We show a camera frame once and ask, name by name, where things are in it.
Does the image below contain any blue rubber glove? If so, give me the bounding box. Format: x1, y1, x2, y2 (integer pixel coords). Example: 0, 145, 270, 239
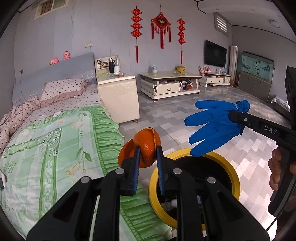
184, 100, 250, 157

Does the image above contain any orange peel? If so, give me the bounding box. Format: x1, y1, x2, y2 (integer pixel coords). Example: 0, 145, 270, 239
118, 128, 161, 168

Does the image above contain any yellow rimmed trash bin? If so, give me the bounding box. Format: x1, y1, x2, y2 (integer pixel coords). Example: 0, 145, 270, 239
149, 148, 240, 228

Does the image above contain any person's right hand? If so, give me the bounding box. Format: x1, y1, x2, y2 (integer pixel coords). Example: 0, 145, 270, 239
268, 146, 296, 212

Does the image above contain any fish tank cabinet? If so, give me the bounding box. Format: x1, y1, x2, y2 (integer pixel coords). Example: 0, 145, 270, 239
237, 51, 274, 102

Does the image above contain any green floral bedspread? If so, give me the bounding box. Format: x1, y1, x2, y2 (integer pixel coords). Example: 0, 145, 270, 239
0, 104, 174, 241

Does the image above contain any black power adapter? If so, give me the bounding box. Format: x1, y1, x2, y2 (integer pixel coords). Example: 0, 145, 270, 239
0, 172, 6, 189

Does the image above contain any white tv stand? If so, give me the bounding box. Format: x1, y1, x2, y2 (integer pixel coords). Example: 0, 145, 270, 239
199, 72, 231, 88

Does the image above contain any white standing air conditioner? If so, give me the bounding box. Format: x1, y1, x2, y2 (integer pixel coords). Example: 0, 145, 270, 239
229, 45, 238, 79

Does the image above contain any pink polka dot duvet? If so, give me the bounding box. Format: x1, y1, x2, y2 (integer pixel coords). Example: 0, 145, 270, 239
0, 96, 40, 155

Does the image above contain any white bedside cabinet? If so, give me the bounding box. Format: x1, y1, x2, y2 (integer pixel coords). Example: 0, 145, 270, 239
94, 55, 140, 123

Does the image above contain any yellow toy on table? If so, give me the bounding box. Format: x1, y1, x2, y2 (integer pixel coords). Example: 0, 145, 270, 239
176, 65, 186, 73

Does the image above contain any pink polka dot pillow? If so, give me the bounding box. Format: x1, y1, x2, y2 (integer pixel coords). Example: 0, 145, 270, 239
40, 78, 88, 107

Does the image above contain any white coffee table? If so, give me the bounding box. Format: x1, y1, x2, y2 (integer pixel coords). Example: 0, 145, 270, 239
139, 71, 202, 100

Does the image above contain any grey bed headboard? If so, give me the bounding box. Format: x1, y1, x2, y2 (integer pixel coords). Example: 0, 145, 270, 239
12, 52, 95, 106

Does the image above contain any right red knot decoration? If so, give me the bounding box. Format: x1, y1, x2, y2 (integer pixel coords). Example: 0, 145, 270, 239
177, 17, 186, 65

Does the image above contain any red knot decoration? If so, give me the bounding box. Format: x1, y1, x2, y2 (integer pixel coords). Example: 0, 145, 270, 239
177, 17, 186, 65
131, 6, 142, 63

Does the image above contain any small white bottle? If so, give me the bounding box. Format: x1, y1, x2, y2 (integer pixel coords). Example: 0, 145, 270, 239
152, 65, 158, 73

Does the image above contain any black thermos bottle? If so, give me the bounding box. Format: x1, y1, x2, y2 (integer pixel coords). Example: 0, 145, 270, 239
108, 58, 114, 73

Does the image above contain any left pink plush toy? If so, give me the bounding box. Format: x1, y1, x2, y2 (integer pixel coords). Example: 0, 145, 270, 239
49, 58, 59, 65

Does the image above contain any pink plush toy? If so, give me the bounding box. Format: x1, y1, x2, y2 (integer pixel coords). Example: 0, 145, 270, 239
63, 51, 71, 60
49, 58, 59, 65

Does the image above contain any right pink plush toy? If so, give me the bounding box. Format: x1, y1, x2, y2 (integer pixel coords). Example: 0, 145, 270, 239
63, 51, 71, 60

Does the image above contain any centre red fu decoration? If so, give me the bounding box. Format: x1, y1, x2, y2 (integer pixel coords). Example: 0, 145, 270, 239
151, 5, 171, 49

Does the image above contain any left red knot decoration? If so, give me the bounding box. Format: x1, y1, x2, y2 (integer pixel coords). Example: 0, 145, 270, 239
131, 6, 142, 63

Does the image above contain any black wall television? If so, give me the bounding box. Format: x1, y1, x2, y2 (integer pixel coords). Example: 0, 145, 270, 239
204, 40, 227, 68

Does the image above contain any wall vent louvre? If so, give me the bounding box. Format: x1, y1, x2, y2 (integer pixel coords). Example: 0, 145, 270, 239
213, 13, 229, 36

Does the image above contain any high wall window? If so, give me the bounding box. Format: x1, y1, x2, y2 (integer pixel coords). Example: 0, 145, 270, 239
35, 0, 69, 20

